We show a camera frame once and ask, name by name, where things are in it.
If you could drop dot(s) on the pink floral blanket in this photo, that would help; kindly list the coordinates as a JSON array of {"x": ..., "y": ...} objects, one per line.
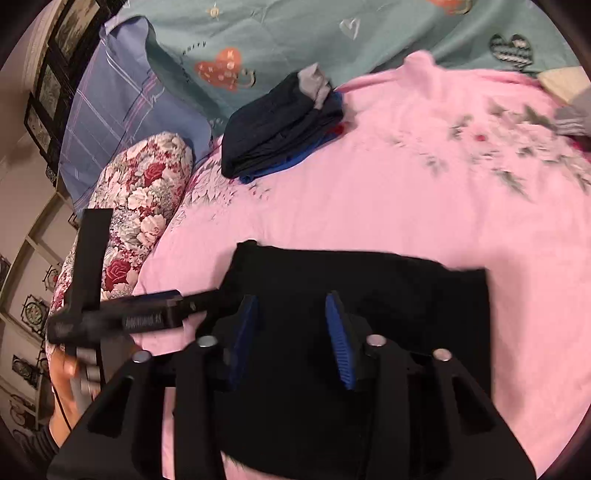
[{"x": 369, "y": 194}]

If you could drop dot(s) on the teal bed sheet with hearts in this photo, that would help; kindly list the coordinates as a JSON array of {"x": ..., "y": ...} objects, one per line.
[{"x": 286, "y": 37}]

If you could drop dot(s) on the grey cloth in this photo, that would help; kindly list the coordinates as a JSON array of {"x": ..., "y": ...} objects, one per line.
[{"x": 575, "y": 120}]

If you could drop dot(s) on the folded dark navy garment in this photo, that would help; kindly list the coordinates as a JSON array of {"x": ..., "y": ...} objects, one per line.
[{"x": 268, "y": 134}]

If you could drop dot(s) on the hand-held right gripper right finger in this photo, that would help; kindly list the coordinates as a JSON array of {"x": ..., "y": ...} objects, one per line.
[{"x": 339, "y": 341}]

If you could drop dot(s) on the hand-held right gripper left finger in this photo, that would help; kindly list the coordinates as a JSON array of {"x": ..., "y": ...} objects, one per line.
[{"x": 242, "y": 341}]

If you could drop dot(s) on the blue plaid pillow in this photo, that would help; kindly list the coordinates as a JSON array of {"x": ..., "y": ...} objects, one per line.
[{"x": 106, "y": 124}]

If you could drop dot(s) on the black framed wall pictures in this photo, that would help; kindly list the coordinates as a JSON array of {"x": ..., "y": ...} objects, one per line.
[{"x": 55, "y": 78}]

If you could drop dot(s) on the folded blue garment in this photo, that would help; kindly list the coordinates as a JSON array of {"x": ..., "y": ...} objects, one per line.
[{"x": 295, "y": 159}]

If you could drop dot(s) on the white lattice cabinet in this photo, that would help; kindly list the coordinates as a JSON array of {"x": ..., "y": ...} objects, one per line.
[{"x": 27, "y": 300}]

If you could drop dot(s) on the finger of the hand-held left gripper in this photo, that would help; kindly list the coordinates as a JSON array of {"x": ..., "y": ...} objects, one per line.
[{"x": 203, "y": 302}]

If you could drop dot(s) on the red and white floral pillow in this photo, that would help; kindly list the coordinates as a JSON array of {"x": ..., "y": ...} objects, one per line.
[{"x": 138, "y": 207}]

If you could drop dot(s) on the person's left hand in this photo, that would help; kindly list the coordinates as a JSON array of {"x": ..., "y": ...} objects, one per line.
[{"x": 76, "y": 410}]

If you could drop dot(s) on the black pants with smiley patch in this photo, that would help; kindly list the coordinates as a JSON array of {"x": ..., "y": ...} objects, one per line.
[{"x": 392, "y": 300}]

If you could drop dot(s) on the cream cloth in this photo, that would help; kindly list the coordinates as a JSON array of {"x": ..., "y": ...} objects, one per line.
[{"x": 561, "y": 83}]

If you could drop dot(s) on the person's left forearm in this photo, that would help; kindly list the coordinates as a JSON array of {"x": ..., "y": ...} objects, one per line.
[{"x": 44, "y": 443}]

